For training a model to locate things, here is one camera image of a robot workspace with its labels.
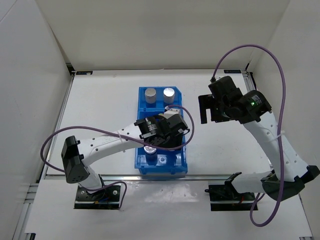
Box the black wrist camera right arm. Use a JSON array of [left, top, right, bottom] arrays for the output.
[[208, 76, 242, 100]]

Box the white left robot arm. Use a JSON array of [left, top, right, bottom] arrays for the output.
[[61, 113, 189, 200]]

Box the silver-lid pepper shaker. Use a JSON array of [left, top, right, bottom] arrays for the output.
[[144, 87, 157, 104]]

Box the red-label jar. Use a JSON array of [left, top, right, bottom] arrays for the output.
[[143, 146, 158, 166]]

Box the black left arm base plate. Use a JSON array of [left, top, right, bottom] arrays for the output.
[[73, 181, 122, 210]]

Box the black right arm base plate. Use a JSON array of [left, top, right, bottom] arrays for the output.
[[204, 185, 256, 212]]

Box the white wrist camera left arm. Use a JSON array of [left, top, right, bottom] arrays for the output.
[[163, 106, 181, 119]]

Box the blue three-compartment plastic bin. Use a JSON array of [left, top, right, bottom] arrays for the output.
[[134, 86, 188, 175]]

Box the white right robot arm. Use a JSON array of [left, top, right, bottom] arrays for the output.
[[198, 88, 320, 201]]

